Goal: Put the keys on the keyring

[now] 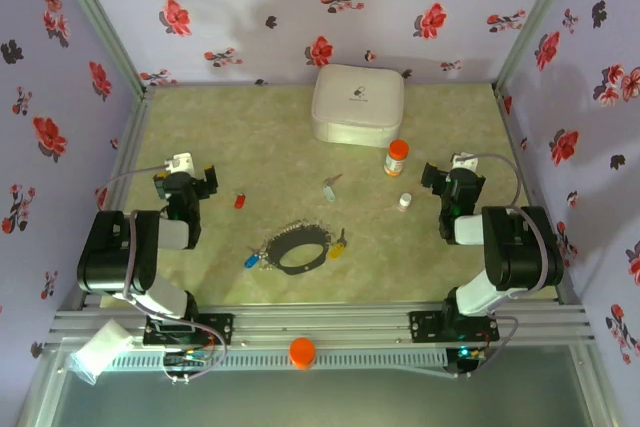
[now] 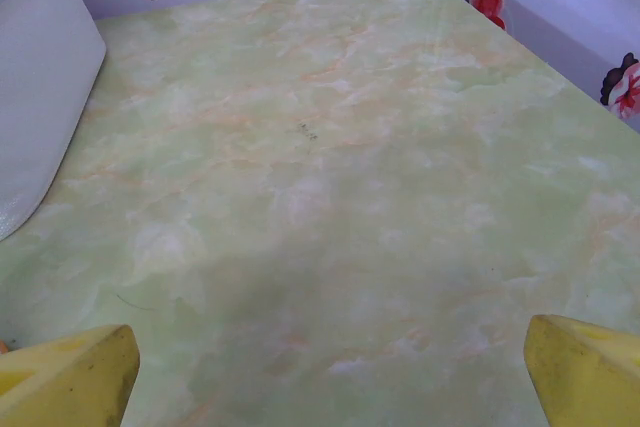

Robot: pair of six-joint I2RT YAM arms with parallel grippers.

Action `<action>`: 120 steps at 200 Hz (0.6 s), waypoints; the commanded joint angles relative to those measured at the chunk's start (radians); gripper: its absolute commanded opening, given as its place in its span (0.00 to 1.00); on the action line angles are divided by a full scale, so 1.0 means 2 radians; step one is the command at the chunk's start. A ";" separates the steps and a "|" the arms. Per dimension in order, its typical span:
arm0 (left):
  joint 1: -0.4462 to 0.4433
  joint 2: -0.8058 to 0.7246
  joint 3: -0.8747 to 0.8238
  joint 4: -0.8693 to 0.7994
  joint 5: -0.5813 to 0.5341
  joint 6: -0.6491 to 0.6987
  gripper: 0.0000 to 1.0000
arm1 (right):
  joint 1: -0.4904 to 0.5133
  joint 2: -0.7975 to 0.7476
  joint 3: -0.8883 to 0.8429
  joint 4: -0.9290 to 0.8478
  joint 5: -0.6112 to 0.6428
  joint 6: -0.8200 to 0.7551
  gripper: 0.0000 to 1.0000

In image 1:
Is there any key with yellow tag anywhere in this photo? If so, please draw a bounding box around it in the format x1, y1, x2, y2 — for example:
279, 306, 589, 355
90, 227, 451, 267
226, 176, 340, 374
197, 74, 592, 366
328, 228, 348, 261

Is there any orange capped pill bottle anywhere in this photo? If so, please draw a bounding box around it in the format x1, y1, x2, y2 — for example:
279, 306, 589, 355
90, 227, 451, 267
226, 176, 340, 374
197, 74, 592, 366
383, 139, 410, 177

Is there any white square lidded box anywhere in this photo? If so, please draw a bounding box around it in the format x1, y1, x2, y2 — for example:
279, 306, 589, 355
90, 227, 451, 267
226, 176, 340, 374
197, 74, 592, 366
310, 64, 405, 147

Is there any small electronics board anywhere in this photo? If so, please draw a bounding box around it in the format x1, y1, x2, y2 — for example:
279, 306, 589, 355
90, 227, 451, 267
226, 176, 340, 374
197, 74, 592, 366
446, 344, 489, 379
163, 345, 211, 382

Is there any clear plastic bag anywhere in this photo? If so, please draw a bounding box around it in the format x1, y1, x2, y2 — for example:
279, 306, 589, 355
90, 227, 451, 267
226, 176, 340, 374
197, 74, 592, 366
69, 319, 132, 387

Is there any orange round cap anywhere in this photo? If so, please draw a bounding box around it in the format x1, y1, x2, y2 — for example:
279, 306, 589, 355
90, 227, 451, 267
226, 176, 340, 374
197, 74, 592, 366
289, 336, 317, 371

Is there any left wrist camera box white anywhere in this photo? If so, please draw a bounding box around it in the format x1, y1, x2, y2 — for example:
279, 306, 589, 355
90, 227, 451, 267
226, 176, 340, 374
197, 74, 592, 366
164, 150, 195, 174

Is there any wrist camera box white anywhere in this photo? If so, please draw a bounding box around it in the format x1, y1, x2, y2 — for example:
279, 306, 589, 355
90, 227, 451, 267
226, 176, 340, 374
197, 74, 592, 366
451, 151, 480, 172
164, 150, 195, 174

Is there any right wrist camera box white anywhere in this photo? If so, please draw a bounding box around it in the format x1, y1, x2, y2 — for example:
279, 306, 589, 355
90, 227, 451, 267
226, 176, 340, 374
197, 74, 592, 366
451, 151, 480, 172

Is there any aluminium side rail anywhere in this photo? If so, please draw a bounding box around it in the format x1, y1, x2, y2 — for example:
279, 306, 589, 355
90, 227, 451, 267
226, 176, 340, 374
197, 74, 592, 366
82, 85, 157, 311

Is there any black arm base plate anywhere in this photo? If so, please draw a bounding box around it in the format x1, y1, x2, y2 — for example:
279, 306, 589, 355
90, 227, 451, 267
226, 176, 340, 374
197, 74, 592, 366
408, 310, 500, 343
143, 313, 235, 347

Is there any grey base cable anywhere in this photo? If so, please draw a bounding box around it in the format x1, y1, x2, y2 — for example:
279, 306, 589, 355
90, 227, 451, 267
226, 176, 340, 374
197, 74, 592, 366
444, 315, 520, 378
162, 319, 229, 384

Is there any aluminium frame rail long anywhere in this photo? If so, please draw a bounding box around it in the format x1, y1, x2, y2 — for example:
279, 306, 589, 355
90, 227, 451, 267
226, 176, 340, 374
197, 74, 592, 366
47, 302, 596, 348

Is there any aluminium corner post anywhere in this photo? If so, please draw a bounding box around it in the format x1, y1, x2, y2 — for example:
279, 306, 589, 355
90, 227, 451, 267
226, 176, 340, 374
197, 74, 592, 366
46, 0, 151, 96
494, 0, 587, 91

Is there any white slotted cable duct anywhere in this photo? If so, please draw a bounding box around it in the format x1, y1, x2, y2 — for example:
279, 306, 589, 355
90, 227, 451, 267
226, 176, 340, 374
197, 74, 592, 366
107, 349, 449, 372

